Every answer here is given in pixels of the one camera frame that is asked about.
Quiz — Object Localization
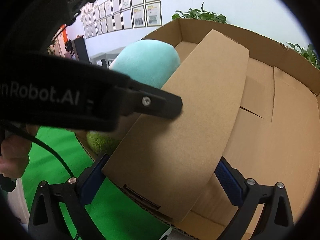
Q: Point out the person's left hand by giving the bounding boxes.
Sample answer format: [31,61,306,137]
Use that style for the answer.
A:
[0,134,32,179]

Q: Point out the black cable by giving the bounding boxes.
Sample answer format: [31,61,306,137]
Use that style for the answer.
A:
[4,123,75,178]

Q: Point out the pink teal plush toy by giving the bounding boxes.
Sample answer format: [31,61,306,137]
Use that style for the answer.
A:
[86,40,181,155]

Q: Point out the left potted plant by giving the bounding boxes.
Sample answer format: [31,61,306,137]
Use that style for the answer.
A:
[171,2,227,23]

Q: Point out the right potted plant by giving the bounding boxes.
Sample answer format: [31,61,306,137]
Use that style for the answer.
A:
[287,42,320,70]

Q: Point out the black cabinet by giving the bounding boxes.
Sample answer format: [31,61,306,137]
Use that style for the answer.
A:
[71,36,90,63]

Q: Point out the grey plastic stool stack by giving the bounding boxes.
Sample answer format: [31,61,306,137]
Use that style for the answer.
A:
[106,47,125,68]

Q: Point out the potted plant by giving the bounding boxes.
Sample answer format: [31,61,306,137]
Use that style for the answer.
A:
[171,2,227,23]
[287,42,320,70]

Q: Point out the framed certificates on wall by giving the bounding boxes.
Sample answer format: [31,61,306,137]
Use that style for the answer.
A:
[80,0,162,39]

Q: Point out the long brown cardboard box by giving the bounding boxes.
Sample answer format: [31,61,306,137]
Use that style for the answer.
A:
[103,30,249,221]

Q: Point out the white folding phone stand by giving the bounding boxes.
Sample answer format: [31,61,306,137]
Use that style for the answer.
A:
[159,228,193,240]

